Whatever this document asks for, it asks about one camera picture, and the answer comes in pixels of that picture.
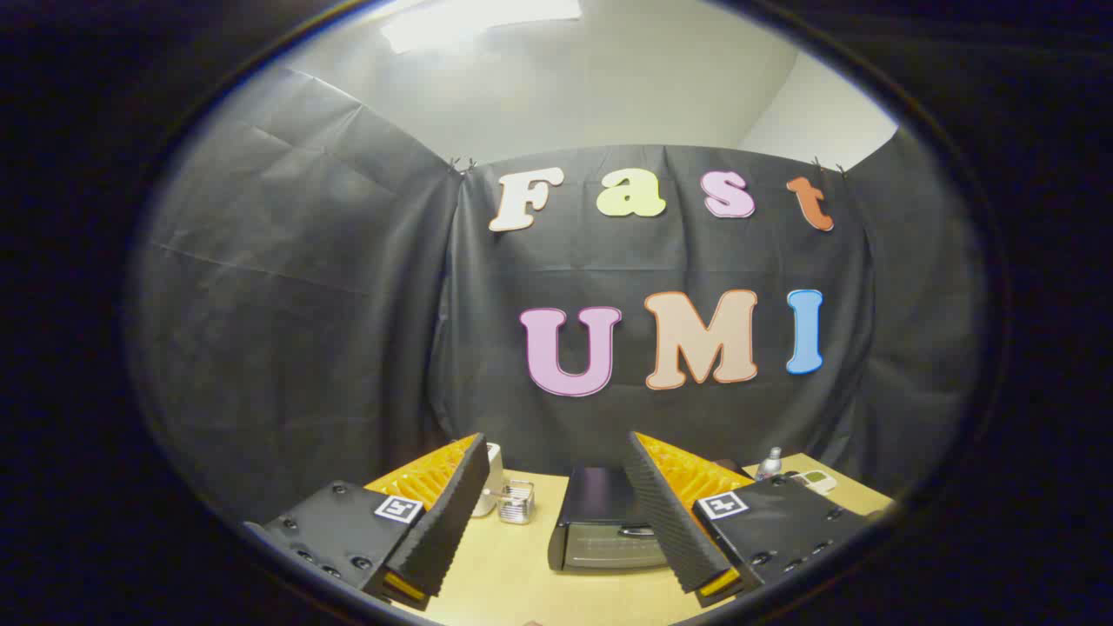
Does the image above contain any white bread toaster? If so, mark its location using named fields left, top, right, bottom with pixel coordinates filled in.
left=470, top=442, right=505, bottom=519

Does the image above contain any small clear wire holder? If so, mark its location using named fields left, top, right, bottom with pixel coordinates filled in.
left=497, top=480, right=536, bottom=525

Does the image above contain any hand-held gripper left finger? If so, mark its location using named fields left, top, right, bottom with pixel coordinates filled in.
left=243, top=432, right=491, bottom=611

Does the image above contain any black toaster oven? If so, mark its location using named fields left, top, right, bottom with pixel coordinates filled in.
left=547, top=466, right=688, bottom=573

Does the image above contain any black backdrop cloth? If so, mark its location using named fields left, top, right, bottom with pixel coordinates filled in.
left=130, top=65, right=988, bottom=523

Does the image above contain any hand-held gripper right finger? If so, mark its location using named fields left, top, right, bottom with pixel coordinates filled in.
left=621, top=431, right=879, bottom=609

